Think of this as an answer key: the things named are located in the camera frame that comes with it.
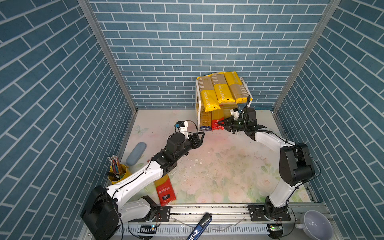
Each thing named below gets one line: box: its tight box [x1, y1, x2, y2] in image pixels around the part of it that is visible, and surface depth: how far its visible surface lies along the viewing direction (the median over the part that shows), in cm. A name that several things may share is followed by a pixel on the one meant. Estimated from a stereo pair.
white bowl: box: [295, 210, 334, 240], surface depth 69 cm
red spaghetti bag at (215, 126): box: [211, 117, 225, 131], surface depth 88 cm
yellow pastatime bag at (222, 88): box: [210, 72, 236, 104], surface depth 86 cm
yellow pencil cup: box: [108, 155, 132, 185], surface depth 77 cm
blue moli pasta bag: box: [199, 111, 212, 132], surface depth 91 cm
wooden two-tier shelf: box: [195, 76, 253, 131], surface depth 86 cm
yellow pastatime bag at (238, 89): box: [224, 71, 248, 104], surface depth 86 cm
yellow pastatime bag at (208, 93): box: [197, 74, 222, 112], surface depth 82 cm
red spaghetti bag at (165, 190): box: [154, 174, 177, 207], surface depth 80 cm
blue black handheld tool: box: [186, 212, 213, 240], surface depth 68 cm
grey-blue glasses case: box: [126, 142, 147, 166], surface depth 95 cm
